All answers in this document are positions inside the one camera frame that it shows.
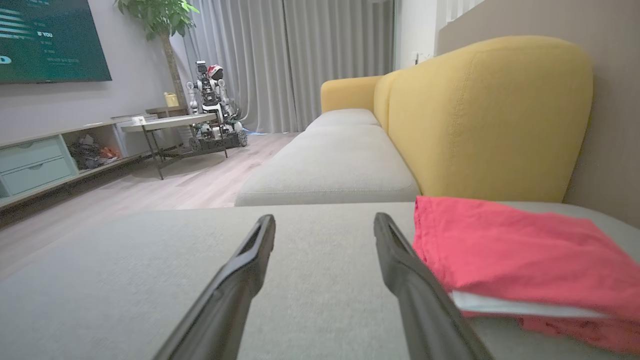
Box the green potted tree plant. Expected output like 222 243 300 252
114 0 201 108

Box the grey pleated curtain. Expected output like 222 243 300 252
170 0 396 134

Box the red and white t-shirt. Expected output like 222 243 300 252
413 195 640 322

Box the white black wheeled robot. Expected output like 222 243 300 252
186 60 249 153

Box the wall mounted flat television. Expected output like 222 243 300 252
0 0 113 85

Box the long low tv cabinet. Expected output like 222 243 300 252
0 117 151 211

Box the long grey sofa seat cushion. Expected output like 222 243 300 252
235 124 422 207

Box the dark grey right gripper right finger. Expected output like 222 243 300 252
374 213 496 360

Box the grey fabric sofa chaise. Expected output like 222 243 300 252
0 201 640 360

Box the yellow sofa end armrest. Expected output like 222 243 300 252
320 75 385 114

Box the narrow yellow sofa backrest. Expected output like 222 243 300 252
372 70 401 133

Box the round grey coffee table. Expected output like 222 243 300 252
120 113 230 181

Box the dark clutter pile in cabinet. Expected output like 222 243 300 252
67 134 122 171

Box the wide yellow sofa backrest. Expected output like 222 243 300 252
387 35 594 203

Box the short grey sofa seat cushion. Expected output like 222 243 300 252
305 108 381 133

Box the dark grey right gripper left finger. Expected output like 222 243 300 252
152 215 276 360

